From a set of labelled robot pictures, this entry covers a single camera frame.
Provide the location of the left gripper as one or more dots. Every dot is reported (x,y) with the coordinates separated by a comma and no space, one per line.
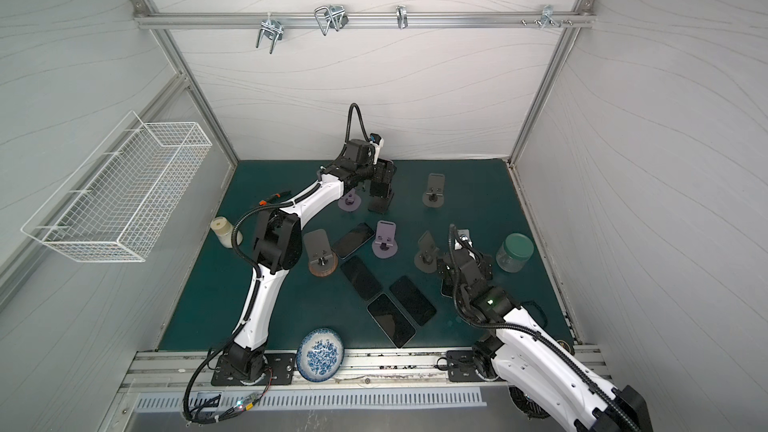
(380,177)

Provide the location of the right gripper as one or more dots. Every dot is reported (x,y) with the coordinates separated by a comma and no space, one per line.
(453,264)

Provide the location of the black phone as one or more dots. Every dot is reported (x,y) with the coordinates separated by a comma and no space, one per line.
(365,284)
(381,180)
(391,320)
(447,288)
(350,242)
(415,303)

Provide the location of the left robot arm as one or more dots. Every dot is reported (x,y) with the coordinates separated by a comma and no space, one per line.
(278,237)

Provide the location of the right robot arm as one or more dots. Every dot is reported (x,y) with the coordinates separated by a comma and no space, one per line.
(543,377)

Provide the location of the purple stand back left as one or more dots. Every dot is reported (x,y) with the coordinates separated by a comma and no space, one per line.
(350,202)

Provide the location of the grey stand front right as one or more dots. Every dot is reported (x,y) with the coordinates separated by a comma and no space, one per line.
(426,258)

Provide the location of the grey stand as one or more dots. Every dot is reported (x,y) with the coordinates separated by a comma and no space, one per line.
(433,197)
(426,258)

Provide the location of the black stand back centre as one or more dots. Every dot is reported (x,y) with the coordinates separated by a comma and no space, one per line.
(380,205)

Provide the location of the grey stand back right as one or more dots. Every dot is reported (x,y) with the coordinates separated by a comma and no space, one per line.
(433,197)

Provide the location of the purple phone stand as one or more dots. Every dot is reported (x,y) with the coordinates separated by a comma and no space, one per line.
(385,245)

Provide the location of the wooden base phone stand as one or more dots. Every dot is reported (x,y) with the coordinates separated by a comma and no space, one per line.
(322,260)

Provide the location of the green lidded jar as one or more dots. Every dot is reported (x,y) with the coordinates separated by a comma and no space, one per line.
(514,252)

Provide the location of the yellow black tape measure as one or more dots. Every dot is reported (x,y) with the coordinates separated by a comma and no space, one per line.
(565,345)

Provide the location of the beige plastic cup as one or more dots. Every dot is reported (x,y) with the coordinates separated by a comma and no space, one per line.
(223,230)

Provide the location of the metal clamp centre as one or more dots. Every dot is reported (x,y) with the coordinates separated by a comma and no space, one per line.
(331,17)

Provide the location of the aluminium crossbar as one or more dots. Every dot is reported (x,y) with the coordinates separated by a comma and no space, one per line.
(357,20)

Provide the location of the metal clamp small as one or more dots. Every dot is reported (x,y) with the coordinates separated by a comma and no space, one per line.
(401,17)

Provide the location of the metal clamp left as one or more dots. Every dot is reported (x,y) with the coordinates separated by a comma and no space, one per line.
(271,31)

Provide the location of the blue white patterned plate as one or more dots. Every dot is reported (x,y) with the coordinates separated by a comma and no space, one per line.
(320,355)

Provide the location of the white vent grille strip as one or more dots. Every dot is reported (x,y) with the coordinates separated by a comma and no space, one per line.
(330,399)

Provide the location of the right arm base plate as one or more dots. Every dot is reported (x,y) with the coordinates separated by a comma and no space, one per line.
(463,365)

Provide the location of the orange handled pliers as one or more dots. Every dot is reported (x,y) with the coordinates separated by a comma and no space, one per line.
(275,198)

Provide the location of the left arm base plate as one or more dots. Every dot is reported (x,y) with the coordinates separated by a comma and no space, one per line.
(277,368)

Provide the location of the metal bracket right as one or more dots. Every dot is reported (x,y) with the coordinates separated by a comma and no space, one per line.
(547,20)

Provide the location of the white wire basket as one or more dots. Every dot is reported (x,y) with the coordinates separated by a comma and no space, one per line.
(114,206)

